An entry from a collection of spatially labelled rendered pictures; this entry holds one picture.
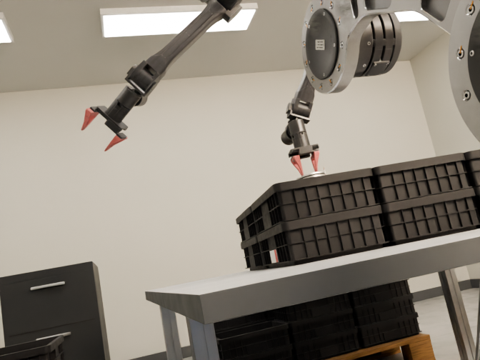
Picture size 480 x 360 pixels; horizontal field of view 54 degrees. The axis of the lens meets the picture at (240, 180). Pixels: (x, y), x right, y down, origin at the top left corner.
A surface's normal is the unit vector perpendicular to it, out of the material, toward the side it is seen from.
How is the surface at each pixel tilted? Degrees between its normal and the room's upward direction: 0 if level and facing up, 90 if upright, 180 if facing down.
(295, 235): 90
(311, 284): 90
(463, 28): 90
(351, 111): 90
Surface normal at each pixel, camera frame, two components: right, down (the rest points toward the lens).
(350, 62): 0.30, 0.55
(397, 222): 0.14, -0.21
